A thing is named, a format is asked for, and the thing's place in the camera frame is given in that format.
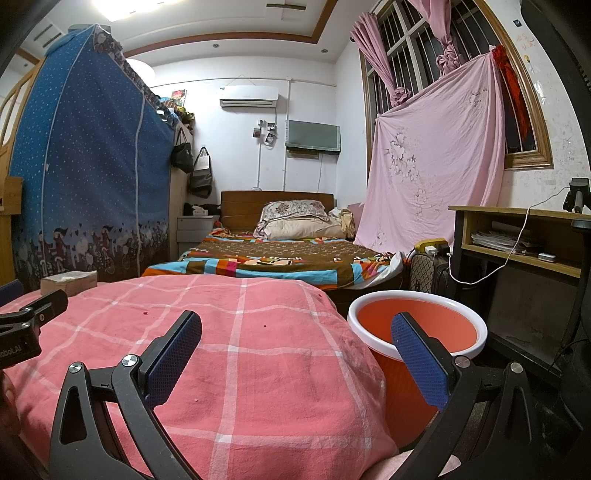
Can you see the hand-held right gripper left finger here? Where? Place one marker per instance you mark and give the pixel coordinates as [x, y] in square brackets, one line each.
[173, 360]

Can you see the white nightstand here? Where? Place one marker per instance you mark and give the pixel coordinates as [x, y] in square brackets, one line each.
[194, 235]

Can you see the tissue box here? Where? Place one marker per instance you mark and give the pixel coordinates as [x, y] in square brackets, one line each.
[199, 211]

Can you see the yellow power strip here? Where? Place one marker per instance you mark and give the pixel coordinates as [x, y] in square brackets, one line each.
[429, 244]

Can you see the bed with colourful blanket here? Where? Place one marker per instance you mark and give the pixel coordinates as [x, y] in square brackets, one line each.
[277, 256]

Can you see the pink hanging sheet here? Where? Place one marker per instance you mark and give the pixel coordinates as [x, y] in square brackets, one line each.
[434, 161]

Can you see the brown patterned bag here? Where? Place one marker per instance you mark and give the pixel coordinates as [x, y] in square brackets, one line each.
[422, 274]

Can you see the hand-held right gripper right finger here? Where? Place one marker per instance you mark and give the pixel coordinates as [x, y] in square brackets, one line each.
[418, 360]

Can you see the colourful picture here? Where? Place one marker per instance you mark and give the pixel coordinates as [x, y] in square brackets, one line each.
[179, 97]

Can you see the orange bucket with white rim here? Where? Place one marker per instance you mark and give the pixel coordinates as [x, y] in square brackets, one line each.
[369, 323]

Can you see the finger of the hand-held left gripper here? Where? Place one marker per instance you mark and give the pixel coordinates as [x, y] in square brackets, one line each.
[11, 293]
[46, 307]

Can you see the stack of papers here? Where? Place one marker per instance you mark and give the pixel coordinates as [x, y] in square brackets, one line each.
[496, 240]

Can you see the small white box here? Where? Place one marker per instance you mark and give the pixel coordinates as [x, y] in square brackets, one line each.
[547, 257]

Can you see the yellow folded quilt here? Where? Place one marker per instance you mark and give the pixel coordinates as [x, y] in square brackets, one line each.
[344, 224]

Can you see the wooden desk with shelf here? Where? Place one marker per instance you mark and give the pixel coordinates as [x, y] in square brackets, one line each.
[508, 214]

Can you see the black cloth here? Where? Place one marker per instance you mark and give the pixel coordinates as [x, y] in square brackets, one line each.
[214, 208]

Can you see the pink knotted curtain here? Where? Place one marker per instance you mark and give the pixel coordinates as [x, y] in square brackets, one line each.
[376, 50]
[445, 50]

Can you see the floral pillow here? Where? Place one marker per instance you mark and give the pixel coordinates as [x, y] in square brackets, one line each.
[293, 210]

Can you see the red hanging cloth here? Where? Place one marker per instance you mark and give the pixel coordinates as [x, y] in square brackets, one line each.
[512, 87]

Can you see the white air conditioner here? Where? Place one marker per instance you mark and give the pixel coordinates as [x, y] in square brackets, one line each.
[249, 97]

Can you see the television with green cover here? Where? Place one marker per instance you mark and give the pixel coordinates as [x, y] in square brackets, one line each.
[314, 136]

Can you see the black bag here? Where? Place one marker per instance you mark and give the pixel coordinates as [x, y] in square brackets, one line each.
[444, 277]

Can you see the wooden framed barred window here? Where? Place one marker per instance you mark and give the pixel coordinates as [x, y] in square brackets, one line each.
[535, 143]

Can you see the blue dotted fabric wardrobe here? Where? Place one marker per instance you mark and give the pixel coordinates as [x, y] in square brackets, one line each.
[92, 161]

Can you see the wooden bed headboard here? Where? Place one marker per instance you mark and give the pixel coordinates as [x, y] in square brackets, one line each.
[240, 205]

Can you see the black hanging bags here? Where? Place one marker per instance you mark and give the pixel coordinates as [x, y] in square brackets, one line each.
[201, 175]

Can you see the black handbag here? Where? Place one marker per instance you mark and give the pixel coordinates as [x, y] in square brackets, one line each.
[182, 154]

